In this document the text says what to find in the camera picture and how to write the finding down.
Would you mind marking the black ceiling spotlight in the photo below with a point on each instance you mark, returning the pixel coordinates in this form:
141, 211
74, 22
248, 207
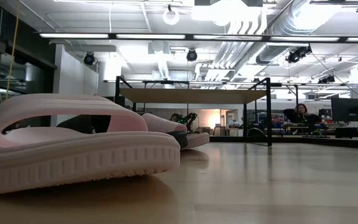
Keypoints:
328, 79
89, 59
191, 55
295, 56

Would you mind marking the black background desk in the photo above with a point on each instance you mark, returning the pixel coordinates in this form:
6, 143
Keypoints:
353, 132

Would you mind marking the silver ventilation duct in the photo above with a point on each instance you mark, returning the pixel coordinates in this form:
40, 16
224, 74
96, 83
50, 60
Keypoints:
287, 25

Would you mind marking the long ceiling light strip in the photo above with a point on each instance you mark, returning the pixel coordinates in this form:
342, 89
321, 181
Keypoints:
151, 36

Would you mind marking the black computer monitor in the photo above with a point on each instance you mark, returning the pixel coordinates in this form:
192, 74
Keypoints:
350, 109

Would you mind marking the person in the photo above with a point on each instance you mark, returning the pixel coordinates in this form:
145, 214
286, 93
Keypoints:
301, 116

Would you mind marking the background robot with green lights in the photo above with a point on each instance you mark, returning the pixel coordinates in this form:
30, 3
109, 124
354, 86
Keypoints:
183, 119

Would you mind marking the wooden shelf with black frame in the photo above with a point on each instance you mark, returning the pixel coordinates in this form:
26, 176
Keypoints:
191, 96

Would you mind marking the pink rubber slide sandal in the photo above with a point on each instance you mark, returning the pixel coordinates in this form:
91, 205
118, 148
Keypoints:
73, 155
163, 124

